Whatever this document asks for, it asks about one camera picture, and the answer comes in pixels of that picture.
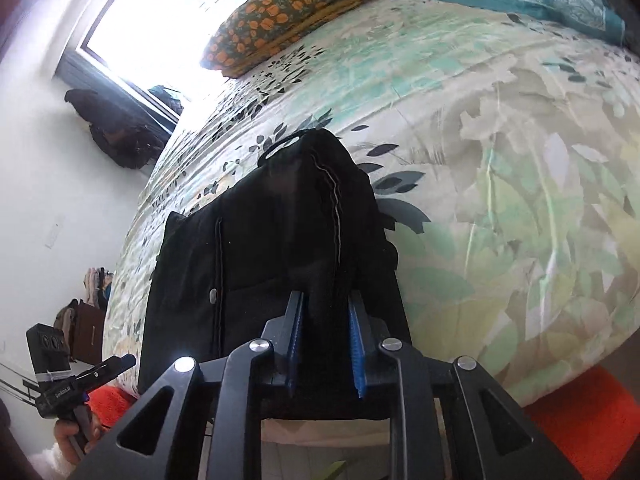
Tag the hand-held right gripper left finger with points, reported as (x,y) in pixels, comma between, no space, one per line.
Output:
(295,345)

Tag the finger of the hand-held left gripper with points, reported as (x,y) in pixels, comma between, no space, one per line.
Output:
(107,369)

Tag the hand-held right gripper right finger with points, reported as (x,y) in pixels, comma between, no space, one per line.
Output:
(357,350)

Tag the black pants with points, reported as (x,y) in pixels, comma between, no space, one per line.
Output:
(270,240)

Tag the person's left hand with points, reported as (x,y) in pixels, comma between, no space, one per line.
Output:
(67,437)

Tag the bed with floral leaf sheet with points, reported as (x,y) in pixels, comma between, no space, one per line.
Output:
(500,185)

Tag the dark hanging bags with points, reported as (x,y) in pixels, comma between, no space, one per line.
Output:
(117,132)

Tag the orange shaggy rug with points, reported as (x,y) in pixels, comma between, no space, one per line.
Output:
(585,420)

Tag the orange floral pillow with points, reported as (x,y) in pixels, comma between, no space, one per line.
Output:
(295,5)

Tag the window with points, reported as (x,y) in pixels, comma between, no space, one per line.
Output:
(150,25)

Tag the white wall outlet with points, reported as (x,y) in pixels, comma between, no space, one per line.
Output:
(55,232)

